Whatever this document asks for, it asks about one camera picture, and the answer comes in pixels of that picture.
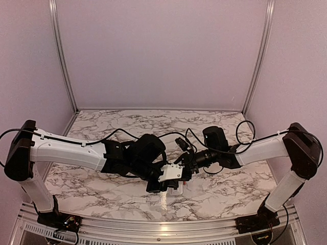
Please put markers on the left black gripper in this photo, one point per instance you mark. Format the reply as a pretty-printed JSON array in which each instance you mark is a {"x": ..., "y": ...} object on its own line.
[{"x": 162, "y": 187}]

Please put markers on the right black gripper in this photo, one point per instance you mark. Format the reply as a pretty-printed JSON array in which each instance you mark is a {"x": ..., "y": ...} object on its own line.
[{"x": 193, "y": 167}]

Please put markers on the white remote control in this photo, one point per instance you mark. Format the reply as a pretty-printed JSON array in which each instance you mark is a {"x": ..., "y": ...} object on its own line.
[{"x": 173, "y": 192}]

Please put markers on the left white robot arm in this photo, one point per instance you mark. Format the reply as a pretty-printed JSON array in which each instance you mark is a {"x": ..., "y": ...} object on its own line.
[{"x": 31, "y": 145}]

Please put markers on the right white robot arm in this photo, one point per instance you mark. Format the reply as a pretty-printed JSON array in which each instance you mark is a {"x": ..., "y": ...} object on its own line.
[{"x": 302, "y": 148}]

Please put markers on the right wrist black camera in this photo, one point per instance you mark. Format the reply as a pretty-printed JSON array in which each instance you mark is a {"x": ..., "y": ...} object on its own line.
[{"x": 185, "y": 146}]

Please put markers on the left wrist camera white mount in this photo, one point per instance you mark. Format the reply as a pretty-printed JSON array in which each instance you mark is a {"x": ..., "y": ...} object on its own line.
[{"x": 170, "y": 172}]

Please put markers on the front aluminium rail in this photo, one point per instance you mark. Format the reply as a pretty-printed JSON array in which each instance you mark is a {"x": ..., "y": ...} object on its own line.
[{"x": 95, "y": 230}]

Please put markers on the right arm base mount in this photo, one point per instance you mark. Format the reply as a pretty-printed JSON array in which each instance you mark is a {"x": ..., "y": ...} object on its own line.
[{"x": 263, "y": 219}]

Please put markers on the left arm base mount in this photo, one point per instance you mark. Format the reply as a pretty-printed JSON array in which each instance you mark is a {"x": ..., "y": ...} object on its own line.
[{"x": 59, "y": 220}]

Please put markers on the right aluminium frame post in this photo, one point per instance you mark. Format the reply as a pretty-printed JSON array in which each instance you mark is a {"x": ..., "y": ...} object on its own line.
[{"x": 261, "y": 55}]

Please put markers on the aluminium frame post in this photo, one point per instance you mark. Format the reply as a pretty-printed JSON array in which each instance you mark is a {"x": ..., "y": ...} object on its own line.
[
  {"x": 61, "y": 55},
  {"x": 261, "y": 55}
]

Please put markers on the left aluminium frame post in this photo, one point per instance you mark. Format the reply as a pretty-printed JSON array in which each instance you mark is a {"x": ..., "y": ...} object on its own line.
[{"x": 61, "y": 55}]

